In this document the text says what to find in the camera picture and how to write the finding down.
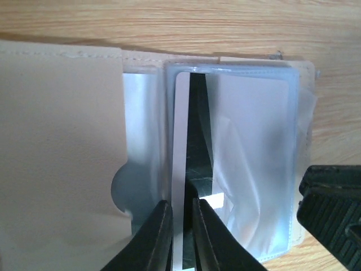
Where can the white credit card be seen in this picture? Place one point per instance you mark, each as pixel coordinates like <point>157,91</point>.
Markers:
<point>241,123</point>

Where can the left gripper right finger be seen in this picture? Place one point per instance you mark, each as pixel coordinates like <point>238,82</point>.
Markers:
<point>214,246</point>

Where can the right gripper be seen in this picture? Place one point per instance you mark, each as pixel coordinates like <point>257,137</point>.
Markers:
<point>330,210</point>

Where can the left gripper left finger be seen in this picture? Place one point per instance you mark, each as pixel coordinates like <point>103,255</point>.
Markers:
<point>151,248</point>

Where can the beige card holder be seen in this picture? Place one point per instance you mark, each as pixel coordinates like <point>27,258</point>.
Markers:
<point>86,147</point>

